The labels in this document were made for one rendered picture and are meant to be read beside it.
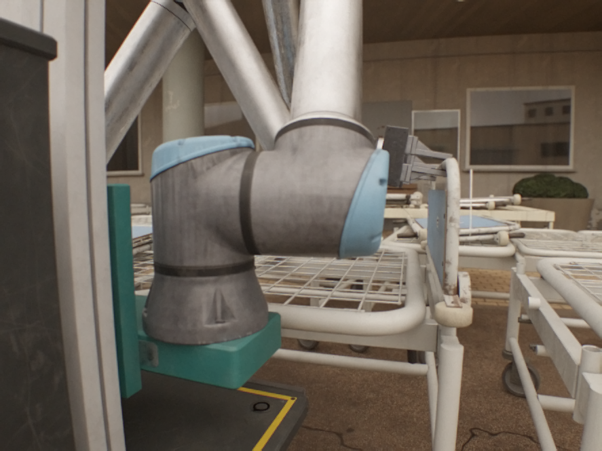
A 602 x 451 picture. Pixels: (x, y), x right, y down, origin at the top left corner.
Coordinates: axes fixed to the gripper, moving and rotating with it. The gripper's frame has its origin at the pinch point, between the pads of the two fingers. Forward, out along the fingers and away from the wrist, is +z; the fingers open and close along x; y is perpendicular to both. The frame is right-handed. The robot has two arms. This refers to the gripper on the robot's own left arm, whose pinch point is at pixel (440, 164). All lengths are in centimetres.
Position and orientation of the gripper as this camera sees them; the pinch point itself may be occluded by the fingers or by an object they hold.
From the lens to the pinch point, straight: 90.2
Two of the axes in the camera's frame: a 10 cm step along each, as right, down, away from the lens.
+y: 2.7, -0.9, 9.6
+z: 9.5, 2.0, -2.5
